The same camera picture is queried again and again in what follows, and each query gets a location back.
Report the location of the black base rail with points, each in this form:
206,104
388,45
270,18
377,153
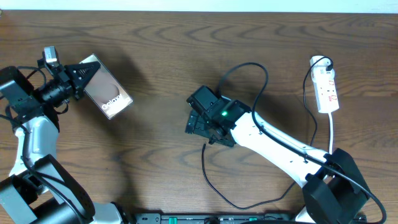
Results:
158,218

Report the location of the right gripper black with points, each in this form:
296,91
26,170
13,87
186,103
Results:
198,129

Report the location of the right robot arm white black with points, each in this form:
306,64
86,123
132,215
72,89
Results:
333,188

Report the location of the white power strip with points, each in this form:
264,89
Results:
323,78

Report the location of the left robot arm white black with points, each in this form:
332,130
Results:
39,189

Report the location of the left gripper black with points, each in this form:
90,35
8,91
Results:
60,76

